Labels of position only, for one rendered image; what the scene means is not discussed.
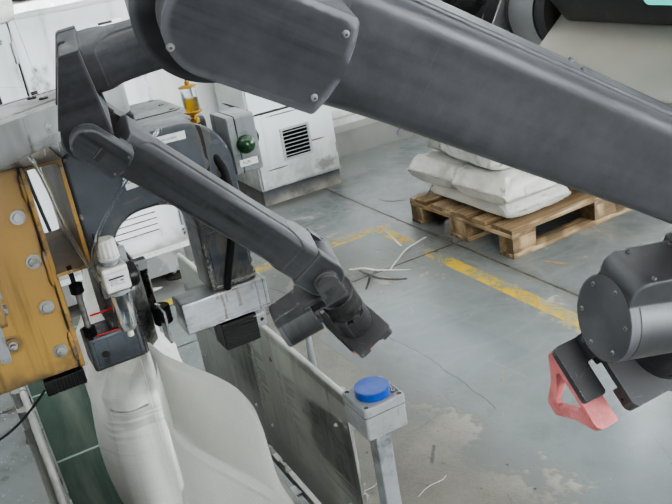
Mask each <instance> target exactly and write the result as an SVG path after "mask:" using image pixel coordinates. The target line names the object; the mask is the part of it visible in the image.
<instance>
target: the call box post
mask: <svg viewBox="0 0 672 504"><path fill-rule="evenodd" d="M370 447H371V452H372V458H373V464H374V470H375V475H376V481H377V487H378V493H379V498H380V504H402V502H401V496H400V490H399V483H398V477H397V471H396V465H395V459H394V453H393V446H392V440H391V434H390V432H389V433H387V434H385V435H382V436H380V437H378V438H376V439H374V440H372V441H370Z"/></svg>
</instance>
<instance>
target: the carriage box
mask: <svg viewBox="0 0 672 504"><path fill-rule="evenodd" d="M22 167H23V166H22V165H21V164H20V163H19V161H16V162H14V163H11V164H9V165H7V166H5V167H2V168H0V293H1V296H2V299H3V300H2V301H1V304H2V305H6V308H7V311H8V315H6V316H7V317H6V319H7V322H8V325H9V326H8V327H5V328H2V329H1V330H2V332H3V335H4V338H5V341H6V344H7V346H8V349H9V352H10V355H11V358H12V361H13V362H11V363H8V364H5V365H2V364H1V361H0V395H2V394H5V393H7V392H10V391H13V390H16V389H18V388H21V387H24V386H26V385H29V384H32V383H35V382H37V381H40V380H43V379H46V378H48V377H51V376H54V375H56V374H59V373H62V372H65V371H67V370H70V369H73V368H76V367H78V366H79V364H80V366H81V367H83V366H85V365H86V363H85V360H84V357H83V354H82V350H81V347H80V344H79V341H78V338H77V335H76V331H75V328H74V325H73V322H72V319H71V316H70V312H69V309H68V306H67V303H66V300H65V297H64V293H63V290H62V287H61V284H60V281H59V278H57V276H56V273H57V271H56V268H55V265H54V262H53V259H52V255H51V252H50V249H49V246H48V243H47V240H46V236H45V233H44V230H43V227H42V224H41V221H40V217H39V214H38V211H37V208H36V205H35V201H34V198H33V195H32V192H31V189H30V186H29V182H28V179H27V176H26V173H25V171H23V169H22Z"/></svg>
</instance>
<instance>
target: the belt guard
mask: <svg viewBox="0 0 672 504"><path fill-rule="evenodd" d="M42 94H43V97H44V96H48V99H44V100H39V98H40V97H42ZM42 94H41V93H38V94H35V95H32V96H36V97H37V98H35V99H32V100H27V98H28V97H31V96H28V97H25V98H22V99H18V100H15V101H11V102H8V103H5V104H1V105H0V168H2V167H5V166H7V165H9V164H11V163H14V162H16V161H18V160H21V159H23V158H25V157H27V156H30V155H32V154H34V153H36V152H39V151H41V150H43V149H46V148H48V147H50V146H52V145H55V144H57V143H59V142H61V138H60V132H59V131H58V116H57V105H56V103H55V89H52V90H49V91H45V92H42ZM103 95H104V97H105V100H106V101H108V102H109V103H111V104H112V105H114V106H116V107H117V108H119V109H120V110H122V111H123V112H124V114H126V113H127V112H129V111H130V106H129V103H128V99H127V95H126V91H125V87H124V83H122V84H121V85H119V86H118V87H116V88H114V89H112V90H109V91H106V92H103ZM2 113H3V114H2Z"/></svg>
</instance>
